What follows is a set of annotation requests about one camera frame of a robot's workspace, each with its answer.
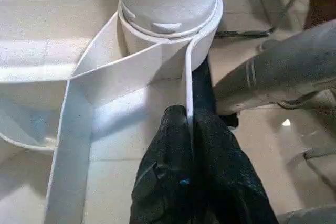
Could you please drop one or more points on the white plastic table top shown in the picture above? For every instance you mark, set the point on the white plastic table top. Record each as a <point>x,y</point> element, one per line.
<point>39,37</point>

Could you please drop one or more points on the dark left robot leg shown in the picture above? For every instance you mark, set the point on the dark left robot leg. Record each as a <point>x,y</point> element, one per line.
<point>315,217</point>

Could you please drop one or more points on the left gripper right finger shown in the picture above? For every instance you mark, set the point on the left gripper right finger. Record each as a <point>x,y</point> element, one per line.
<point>225,187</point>

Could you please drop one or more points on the dark right robot leg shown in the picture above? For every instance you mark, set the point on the dark right robot leg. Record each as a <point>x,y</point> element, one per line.
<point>288,64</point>

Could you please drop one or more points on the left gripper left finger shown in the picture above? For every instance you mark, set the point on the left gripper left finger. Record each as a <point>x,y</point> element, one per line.
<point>162,182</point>

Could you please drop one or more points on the dark robot leg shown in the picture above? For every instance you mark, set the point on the dark robot leg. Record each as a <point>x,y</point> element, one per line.
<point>288,64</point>
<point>315,217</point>

